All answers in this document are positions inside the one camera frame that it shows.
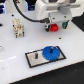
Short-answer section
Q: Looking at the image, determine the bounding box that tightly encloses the black peg base plate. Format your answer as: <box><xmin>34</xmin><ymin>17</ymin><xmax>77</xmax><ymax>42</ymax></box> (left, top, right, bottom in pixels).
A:
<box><xmin>25</xmin><ymin>46</ymin><xmax>66</xmax><ymax>68</ymax></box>

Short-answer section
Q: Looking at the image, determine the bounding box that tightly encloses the red gear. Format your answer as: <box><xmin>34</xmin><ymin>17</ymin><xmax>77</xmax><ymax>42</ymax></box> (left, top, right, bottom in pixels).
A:
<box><xmin>50</xmin><ymin>24</ymin><xmax>59</xmax><ymax>32</ymax></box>

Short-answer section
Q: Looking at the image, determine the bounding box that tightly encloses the blue gear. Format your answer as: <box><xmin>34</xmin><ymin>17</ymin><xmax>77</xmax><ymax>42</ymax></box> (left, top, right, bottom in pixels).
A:
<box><xmin>42</xmin><ymin>46</ymin><xmax>60</xmax><ymax>61</ymax></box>

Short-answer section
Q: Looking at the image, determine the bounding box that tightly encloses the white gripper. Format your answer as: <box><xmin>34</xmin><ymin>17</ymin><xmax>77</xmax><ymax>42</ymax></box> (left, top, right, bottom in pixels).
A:
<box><xmin>45</xmin><ymin>5</ymin><xmax>72</xmax><ymax>32</ymax></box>

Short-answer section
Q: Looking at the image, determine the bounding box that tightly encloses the beige electrical connector block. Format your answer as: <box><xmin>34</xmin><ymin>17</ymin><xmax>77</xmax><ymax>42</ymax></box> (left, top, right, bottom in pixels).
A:
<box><xmin>13</xmin><ymin>18</ymin><xmax>24</xmax><ymax>37</ymax></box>

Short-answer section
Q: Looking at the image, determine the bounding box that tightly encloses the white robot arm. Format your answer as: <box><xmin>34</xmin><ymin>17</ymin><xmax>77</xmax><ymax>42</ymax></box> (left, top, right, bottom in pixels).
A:
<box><xmin>28</xmin><ymin>0</ymin><xmax>84</xmax><ymax>32</ymax></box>

